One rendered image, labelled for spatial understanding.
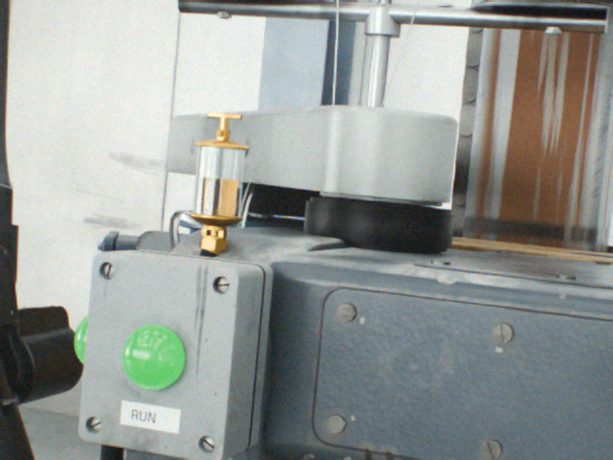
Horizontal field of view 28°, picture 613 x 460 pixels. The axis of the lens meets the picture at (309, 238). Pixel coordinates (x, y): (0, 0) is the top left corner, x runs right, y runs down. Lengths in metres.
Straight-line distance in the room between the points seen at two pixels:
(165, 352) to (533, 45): 0.60
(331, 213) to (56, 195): 5.97
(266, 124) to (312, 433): 0.29
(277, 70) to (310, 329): 5.09
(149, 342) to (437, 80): 5.38
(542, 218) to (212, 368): 0.55
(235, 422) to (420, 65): 5.40
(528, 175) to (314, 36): 4.59
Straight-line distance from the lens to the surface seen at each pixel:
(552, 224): 1.06
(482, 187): 1.07
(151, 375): 0.56
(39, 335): 0.93
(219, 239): 0.64
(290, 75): 5.64
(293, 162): 0.77
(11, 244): 0.89
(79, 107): 6.61
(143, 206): 6.41
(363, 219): 0.70
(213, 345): 0.56
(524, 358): 0.57
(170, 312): 0.57
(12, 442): 0.87
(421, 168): 0.71
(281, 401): 0.61
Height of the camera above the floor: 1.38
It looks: 3 degrees down
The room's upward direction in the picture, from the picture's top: 5 degrees clockwise
